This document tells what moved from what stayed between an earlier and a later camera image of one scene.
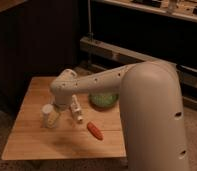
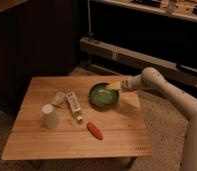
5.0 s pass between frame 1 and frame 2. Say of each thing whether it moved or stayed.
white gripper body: moved
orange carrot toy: stayed
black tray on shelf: stayed
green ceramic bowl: stayed
